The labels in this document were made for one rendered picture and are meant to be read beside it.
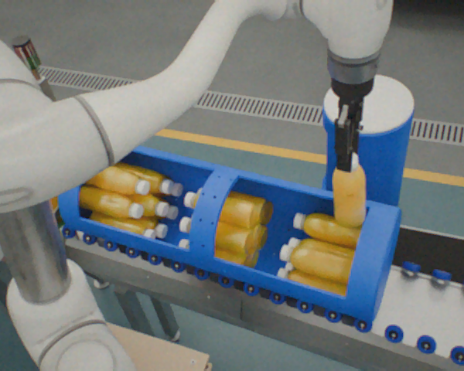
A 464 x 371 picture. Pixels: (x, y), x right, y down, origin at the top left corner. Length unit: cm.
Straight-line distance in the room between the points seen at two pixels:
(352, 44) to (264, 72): 281
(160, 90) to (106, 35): 361
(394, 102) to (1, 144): 145
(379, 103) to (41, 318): 123
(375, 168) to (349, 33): 106
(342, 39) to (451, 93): 268
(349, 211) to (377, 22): 48
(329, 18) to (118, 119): 40
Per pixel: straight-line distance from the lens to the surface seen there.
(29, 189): 73
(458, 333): 161
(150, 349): 144
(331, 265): 143
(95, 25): 451
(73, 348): 117
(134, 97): 77
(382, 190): 208
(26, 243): 106
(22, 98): 77
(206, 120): 349
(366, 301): 138
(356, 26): 96
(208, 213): 144
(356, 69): 101
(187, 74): 81
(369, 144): 189
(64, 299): 122
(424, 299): 164
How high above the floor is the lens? 233
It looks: 49 degrees down
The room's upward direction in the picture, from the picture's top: 10 degrees counter-clockwise
